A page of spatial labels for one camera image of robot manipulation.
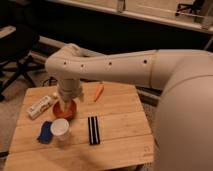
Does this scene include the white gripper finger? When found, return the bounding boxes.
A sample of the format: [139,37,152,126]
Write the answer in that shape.
[61,100,69,111]
[77,94,84,102]

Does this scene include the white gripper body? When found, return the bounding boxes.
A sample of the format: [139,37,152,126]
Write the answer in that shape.
[58,79,82,101]

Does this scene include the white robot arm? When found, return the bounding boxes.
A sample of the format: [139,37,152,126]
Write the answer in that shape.
[45,44,213,171]

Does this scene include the orange bowl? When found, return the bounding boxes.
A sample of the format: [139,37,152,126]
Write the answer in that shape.
[53,100,77,120]

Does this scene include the white bottle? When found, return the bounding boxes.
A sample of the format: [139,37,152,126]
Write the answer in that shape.
[27,95,53,119]

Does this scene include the orange carrot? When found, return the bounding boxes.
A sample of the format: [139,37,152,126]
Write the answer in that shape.
[93,84,104,102]

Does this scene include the white paper cup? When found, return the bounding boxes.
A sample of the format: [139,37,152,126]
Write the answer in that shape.
[50,118,70,141]

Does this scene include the black striped eraser block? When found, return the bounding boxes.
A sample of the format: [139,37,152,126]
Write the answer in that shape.
[88,116,100,145]

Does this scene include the blue cloth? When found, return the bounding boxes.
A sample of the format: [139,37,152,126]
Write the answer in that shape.
[37,121,53,144]

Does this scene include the black office chair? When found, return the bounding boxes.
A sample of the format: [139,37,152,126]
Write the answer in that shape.
[0,25,44,101]

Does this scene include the black cable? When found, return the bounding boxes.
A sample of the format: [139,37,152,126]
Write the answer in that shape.
[41,75,58,88]

